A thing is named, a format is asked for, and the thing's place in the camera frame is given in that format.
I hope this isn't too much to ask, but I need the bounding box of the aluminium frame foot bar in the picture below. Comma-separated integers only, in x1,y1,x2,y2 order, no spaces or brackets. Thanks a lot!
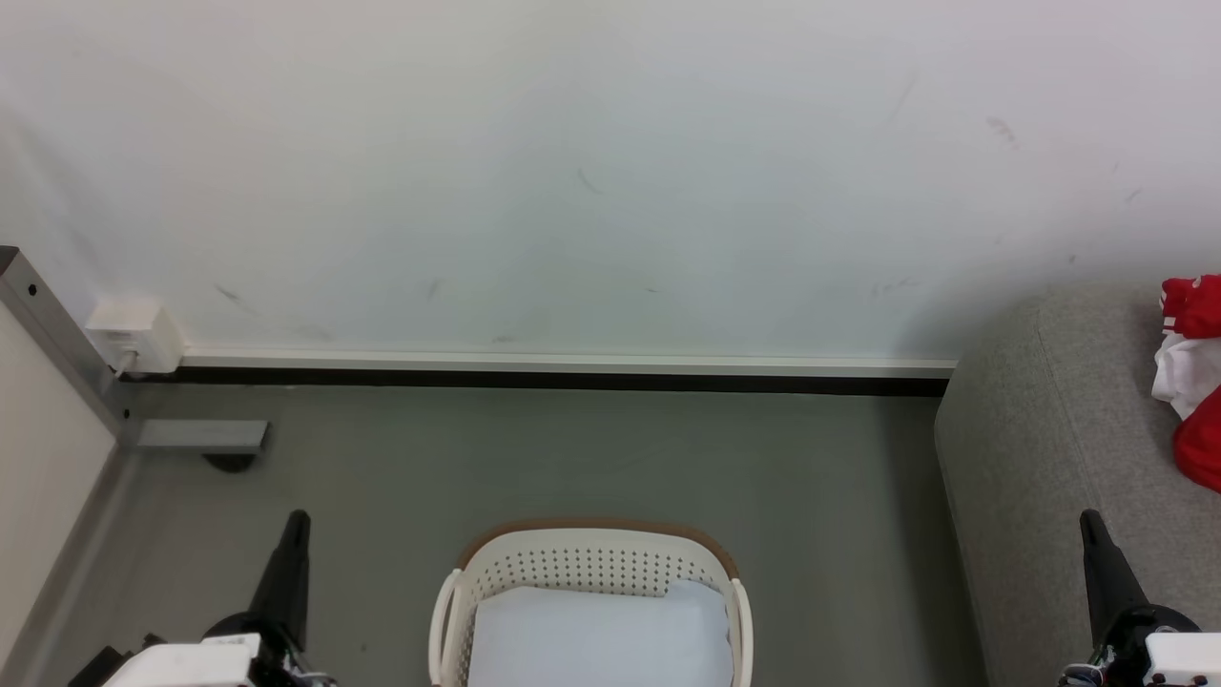
132,419,271,455

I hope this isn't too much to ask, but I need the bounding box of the red and white garment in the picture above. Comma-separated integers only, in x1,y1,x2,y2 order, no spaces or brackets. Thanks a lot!
1150,274,1221,494

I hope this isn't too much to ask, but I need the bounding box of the beige panel with aluminium frame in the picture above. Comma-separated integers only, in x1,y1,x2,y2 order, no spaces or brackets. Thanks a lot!
0,245,135,669

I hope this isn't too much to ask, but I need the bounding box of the white and black baseboard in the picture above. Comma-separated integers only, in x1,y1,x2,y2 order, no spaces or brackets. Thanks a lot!
119,349,959,398

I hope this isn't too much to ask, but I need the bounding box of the grey fabric sofa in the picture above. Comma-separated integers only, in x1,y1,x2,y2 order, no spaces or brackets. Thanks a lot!
934,281,1221,687

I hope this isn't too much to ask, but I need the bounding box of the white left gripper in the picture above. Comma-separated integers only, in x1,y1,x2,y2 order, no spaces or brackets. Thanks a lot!
102,510,337,687

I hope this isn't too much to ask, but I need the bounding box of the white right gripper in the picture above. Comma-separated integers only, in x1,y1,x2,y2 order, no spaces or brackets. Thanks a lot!
1057,510,1221,687

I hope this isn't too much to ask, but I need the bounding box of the white perforated laundry basket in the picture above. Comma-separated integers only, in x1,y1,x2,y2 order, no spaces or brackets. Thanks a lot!
428,519,755,687

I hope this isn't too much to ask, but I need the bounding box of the white wall socket box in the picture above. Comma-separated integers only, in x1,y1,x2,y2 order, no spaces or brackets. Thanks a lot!
85,298,186,375

